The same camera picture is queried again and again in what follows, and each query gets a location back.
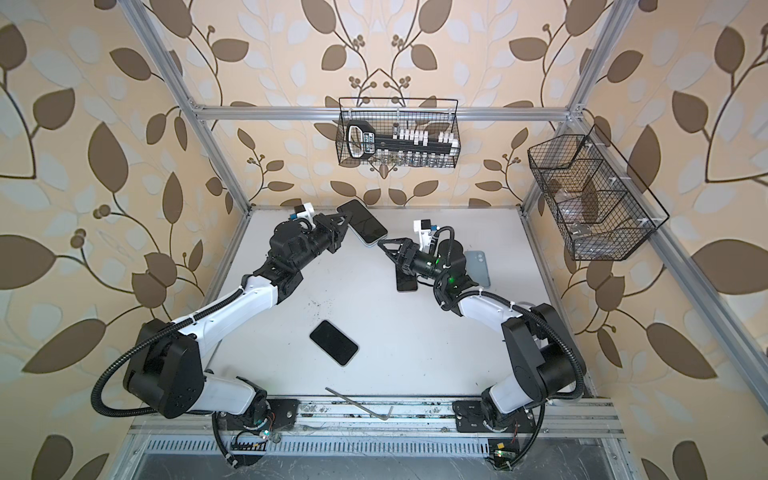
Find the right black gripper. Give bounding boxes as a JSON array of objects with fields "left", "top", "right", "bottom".
[{"left": 381, "top": 240, "right": 449, "bottom": 287}]

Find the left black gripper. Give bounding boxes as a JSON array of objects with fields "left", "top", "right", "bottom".
[{"left": 289, "top": 207, "right": 350, "bottom": 274}]

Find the black phone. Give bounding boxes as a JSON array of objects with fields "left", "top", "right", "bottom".
[
  {"left": 395, "top": 268, "right": 419, "bottom": 293},
  {"left": 309, "top": 320, "right": 359, "bottom": 367},
  {"left": 336, "top": 199, "right": 388, "bottom": 246}
]

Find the pale blue phone case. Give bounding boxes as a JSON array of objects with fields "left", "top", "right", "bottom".
[{"left": 465, "top": 251, "right": 491, "bottom": 288}]

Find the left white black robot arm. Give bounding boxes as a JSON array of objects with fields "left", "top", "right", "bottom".
[{"left": 90, "top": 213, "right": 351, "bottom": 429}]

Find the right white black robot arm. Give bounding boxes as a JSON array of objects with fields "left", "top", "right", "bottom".
[{"left": 377, "top": 226, "right": 587, "bottom": 431}]

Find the black phone tilted front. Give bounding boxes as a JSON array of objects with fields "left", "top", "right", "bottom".
[{"left": 309, "top": 320, "right": 359, "bottom": 367}]

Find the black socket holder tool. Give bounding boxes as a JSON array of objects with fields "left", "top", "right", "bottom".
[{"left": 338, "top": 120, "right": 461, "bottom": 160}]

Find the metal hex key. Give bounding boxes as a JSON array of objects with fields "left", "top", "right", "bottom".
[{"left": 325, "top": 387, "right": 394, "bottom": 421}]

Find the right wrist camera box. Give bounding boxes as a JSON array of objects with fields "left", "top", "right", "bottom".
[{"left": 413, "top": 219, "right": 438, "bottom": 253}]

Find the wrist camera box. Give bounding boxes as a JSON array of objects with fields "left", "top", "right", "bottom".
[
  {"left": 290, "top": 203, "right": 315, "bottom": 224},
  {"left": 413, "top": 219, "right": 438, "bottom": 253}
]

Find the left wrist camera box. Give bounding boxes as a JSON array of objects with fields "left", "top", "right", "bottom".
[{"left": 290, "top": 203, "right": 315, "bottom": 224}]

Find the black wire basket back wall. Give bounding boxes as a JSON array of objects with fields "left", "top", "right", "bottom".
[{"left": 335, "top": 95, "right": 461, "bottom": 169}]

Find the black wire basket wall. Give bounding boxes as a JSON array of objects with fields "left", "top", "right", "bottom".
[
  {"left": 335, "top": 95, "right": 461, "bottom": 169},
  {"left": 527, "top": 126, "right": 670, "bottom": 261}
]

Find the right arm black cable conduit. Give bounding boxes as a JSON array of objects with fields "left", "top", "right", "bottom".
[{"left": 431, "top": 225, "right": 587, "bottom": 401}]

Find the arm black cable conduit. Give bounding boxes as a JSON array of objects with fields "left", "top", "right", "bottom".
[
  {"left": 91, "top": 290, "right": 247, "bottom": 419},
  {"left": 431, "top": 225, "right": 587, "bottom": 401}
]

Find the black wire basket right wall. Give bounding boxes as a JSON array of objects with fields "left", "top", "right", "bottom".
[{"left": 527, "top": 126, "right": 670, "bottom": 261}]

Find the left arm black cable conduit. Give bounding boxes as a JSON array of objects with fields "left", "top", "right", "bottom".
[{"left": 91, "top": 290, "right": 247, "bottom": 419}]

